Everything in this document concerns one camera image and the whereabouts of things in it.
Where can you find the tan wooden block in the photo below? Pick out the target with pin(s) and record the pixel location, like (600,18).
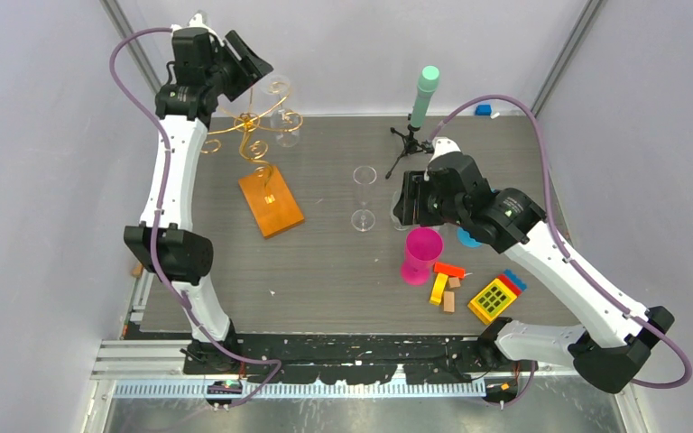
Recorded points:
(448,302)

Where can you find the gold wire glass rack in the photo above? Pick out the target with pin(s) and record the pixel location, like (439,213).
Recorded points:
(246,123)

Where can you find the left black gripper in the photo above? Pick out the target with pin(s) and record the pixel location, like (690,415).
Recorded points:
(249,69)

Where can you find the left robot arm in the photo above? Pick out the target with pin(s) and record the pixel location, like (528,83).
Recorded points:
(204,68)

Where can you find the red toy brick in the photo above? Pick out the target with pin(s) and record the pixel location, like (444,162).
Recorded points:
(510,285)

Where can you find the blue toy brick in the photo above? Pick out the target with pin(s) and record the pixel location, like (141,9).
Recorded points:
(516,279)

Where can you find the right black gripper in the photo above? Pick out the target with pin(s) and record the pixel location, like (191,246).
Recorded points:
(415,183)

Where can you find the clear champagne flute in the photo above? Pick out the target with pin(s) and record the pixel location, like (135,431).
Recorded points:
(363,219)

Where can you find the clear frosted wine glass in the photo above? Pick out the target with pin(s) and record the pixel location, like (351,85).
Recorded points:
(281,121)

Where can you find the small blue block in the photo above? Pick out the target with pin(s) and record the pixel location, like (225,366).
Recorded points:
(483,110)

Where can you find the orange wooden rack base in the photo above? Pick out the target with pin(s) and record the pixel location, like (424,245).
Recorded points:
(273,206)

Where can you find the green microphone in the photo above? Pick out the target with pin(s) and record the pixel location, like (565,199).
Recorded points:
(426,86)

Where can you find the orange toy block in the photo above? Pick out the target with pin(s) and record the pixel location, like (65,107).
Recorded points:
(450,270)

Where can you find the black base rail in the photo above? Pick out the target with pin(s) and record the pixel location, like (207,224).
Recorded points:
(308,366)

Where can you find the pink wine glass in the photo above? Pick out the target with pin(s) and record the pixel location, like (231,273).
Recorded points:
(423,247)

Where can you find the blue wine glass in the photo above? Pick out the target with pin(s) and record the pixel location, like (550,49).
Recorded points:
(466,238)

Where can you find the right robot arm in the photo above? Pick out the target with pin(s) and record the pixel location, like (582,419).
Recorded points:
(615,334)

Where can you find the small wooden wall block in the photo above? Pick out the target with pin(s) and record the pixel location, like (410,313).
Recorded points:
(137,271)

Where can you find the yellow toy calculator block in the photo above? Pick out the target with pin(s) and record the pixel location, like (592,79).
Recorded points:
(488,304)

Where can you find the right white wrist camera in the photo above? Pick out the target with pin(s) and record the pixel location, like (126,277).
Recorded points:
(443,146)

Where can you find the clear tumbler wine glass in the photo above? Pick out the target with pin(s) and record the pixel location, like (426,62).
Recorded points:
(397,218)

